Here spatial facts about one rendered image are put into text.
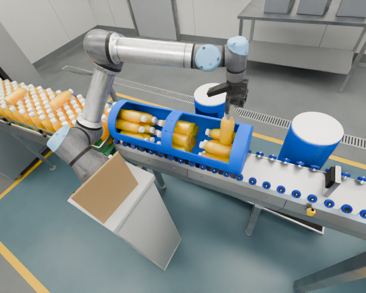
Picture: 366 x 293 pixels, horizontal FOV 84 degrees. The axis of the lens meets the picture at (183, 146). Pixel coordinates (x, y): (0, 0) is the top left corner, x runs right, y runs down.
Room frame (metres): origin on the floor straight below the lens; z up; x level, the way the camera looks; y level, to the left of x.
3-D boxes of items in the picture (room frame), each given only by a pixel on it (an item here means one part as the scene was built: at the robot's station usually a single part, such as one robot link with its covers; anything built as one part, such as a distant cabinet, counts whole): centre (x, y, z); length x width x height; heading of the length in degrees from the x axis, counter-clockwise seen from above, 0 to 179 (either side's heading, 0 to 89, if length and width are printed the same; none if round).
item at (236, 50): (0.71, -0.26, 1.63); 0.09 x 0.08 x 0.11; 75
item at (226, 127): (0.72, -0.25, 1.23); 0.07 x 0.07 x 0.19
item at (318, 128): (0.76, -0.82, 1.03); 0.28 x 0.28 x 0.01
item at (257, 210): (0.52, -0.43, 0.31); 0.06 x 0.06 x 0.63; 57
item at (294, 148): (0.76, -0.82, 0.59); 0.28 x 0.28 x 0.88
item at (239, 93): (0.70, -0.27, 1.47); 0.09 x 0.08 x 0.12; 57
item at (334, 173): (0.42, -0.70, 1.00); 0.10 x 0.04 x 0.15; 147
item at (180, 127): (0.89, 0.02, 1.16); 0.19 x 0.07 x 0.07; 57
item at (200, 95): (1.29, -0.30, 1.03); 0.28 x 0.28 x 0.01
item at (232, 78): (0.71, -0.27, 1.55); 0.08 x 0.08 x 0.05
